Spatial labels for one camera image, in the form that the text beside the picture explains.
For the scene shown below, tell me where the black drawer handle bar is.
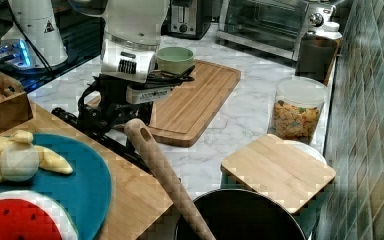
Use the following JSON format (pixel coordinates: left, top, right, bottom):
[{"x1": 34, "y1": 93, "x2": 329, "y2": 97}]
[{"x1": 51, "y1": 107, "x2": 151, "y2": 174}]

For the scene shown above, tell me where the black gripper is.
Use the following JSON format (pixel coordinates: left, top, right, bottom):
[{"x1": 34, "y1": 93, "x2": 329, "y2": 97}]
[{"x1": 77, "y1": 74, "x2": 155, "y2": 138}]

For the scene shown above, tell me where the cereal jar with white lid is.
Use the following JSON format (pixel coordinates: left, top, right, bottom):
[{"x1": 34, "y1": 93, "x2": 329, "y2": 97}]
[{"x1": 268, "y1": 76, "x2": 328, "y2": 144}]

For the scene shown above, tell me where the bamboo cutting board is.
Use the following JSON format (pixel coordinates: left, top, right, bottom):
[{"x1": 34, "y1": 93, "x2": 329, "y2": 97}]
[{"x1": 86, "y1": 59, "x2": 242, "y2": 149}]

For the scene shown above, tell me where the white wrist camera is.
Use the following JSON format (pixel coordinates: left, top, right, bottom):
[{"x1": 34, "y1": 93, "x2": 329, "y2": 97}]
[{"x1": 125, "y1": 87, "x2": 171, "y2": 104}]

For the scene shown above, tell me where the silver toaster oven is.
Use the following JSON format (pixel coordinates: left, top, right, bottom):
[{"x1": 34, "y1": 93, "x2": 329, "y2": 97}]
[{"x1": 217, "y1": 0, "x2": 347, "y2": 61}]

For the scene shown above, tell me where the black utensil holder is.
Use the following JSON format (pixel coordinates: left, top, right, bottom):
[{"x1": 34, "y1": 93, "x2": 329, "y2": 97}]
[{"x1": 194, "y1": 189, "x2": 306, "y2": 240}]

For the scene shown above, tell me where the black toaster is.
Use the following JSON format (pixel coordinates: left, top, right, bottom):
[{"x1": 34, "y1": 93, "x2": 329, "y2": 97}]
[{"x1": 167, "y1": 0, "x2": 212, "y2": 40}]

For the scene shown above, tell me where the teal canister with wooden lid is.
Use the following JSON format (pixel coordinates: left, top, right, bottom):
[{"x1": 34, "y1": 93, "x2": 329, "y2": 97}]
[{"x1": 221, "y1": 134, "x2": 336, "y2": 240}]

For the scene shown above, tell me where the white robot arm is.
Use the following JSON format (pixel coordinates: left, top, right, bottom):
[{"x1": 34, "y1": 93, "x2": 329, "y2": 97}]
[{"x1": 1, "y1": 0, "x2": 170, "y2": 135}]

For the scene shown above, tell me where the dark grey cup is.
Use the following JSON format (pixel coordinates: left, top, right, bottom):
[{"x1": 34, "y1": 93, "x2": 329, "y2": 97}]
[{"x1": 295, "y1": 34, "x2": 337, "y2": 83}]

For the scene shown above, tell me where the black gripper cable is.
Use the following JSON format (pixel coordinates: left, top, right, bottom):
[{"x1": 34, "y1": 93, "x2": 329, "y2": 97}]
[{"x1": 144, "y1": 64, "x2": 196, "y2": 88}]

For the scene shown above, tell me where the green ceramic bowl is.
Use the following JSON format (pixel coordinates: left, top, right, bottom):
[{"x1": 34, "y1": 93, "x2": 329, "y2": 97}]
[{"x1": 157, "y1": 47, "x2": 194, "y2": 74}]

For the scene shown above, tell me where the teal plate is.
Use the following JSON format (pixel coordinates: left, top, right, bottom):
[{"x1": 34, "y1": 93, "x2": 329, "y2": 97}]
[{"x1": 0, "y1": 133, "x2": 112, "y2": 240}]

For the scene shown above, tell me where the toy watermelon slice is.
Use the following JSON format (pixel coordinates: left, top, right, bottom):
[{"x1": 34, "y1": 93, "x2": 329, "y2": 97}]
[{"x1": 0, "y1": 190, "x2": 79, "y2": 240}]

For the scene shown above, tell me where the wooden tea bag holder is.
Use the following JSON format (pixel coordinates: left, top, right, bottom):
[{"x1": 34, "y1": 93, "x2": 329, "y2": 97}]
[{"x1": 0, "y1": 72, "x2": 33, "y2": 133}]

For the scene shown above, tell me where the toy peeled banana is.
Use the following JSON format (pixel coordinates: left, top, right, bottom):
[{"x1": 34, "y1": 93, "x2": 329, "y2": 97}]
[{"x1": 0, "y1": 130, "x2": 73, "y2": 183}]

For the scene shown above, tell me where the wooden drawer box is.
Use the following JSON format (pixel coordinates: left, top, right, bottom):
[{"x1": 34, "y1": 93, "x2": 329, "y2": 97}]
[{"x1": 3, "y1": 102, "x2": 173, "y2": 240}]

